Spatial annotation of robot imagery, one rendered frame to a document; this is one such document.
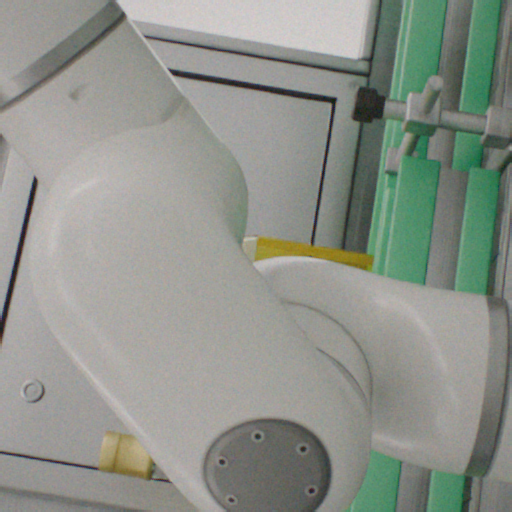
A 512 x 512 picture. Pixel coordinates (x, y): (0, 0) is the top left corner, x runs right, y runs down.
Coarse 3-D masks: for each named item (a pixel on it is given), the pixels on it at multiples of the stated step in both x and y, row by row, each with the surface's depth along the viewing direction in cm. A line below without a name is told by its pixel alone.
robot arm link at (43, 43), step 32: (0, 0) 61; (32, 0) 62; (64, 0) 62; (96, 0) 63; (0, 32) 61; (32, 32) 61; (64, 32) 62; (96, 32) 63; (0, 64) 62; (32, 64) 62; (64, 64) 62; (0, 96) 63
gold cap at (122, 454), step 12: (108, 432) 111; (120, 432) 112; (108, 444) 110; (120, 444) 110; (132, 444) 110; (108, 456) 110; (120, 456) 110; (132, 456) 110; (144, 456) 110; (108, 468) 110; (120, 468) 110; (132, 468) 110; (144, 468) 110
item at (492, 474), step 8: (504, 416) 66; (504, 424) 67; (504, 432) 67; (504, 440) 67; (496, 448) 67; (504, 448) 67; (496, 456) 67; (504, 456) 67; (496, 464) 68; (504, 464) 68; (488, 472) 69; (496, 472) 69; (504, 472) 68; (496, 480) 70; (504, 480) 70
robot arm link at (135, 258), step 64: (128, 64) 63; (0, 128) 65; (64, 128) 63; (128, 128) 63; (192, 128) 64; (64, 192) 58; (128, 192) 57; (192, 192) 58; (64, 256) 58; (128, 256) 57; (192, 256) 57; (64, 320) 59; (128, 320) 58; (192, 320) 58; (256, 320) 58; (128, 384) 59; (192, 384) 59; (256, 384) 59; (320, 384) 60; (192, 448) 60; (256, 448) 60; (320, 448) 60
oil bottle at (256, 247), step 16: (256, 240) 115; (272, 240) 115; (288, 240) 116; (256, 256) 115; (272, 256) 115; (304, 256) 115; (320, 256) 115; (336, 256) 115; (352, 256) 115; (368, 256) 115
